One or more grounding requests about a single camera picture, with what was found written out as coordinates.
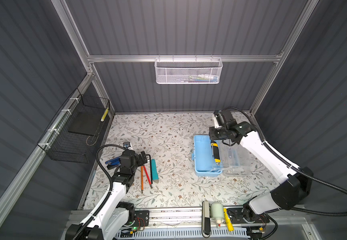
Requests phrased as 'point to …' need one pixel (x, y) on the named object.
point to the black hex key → (150, 167)
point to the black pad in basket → (85, 122)
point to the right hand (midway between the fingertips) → (212, 134)
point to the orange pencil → (142, 179)
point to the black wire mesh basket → (73, 136)
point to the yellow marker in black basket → (105, 114)
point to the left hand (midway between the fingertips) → (135, 154)
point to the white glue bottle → (217, 213)
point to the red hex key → (148, 176)
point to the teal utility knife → (154, 171)
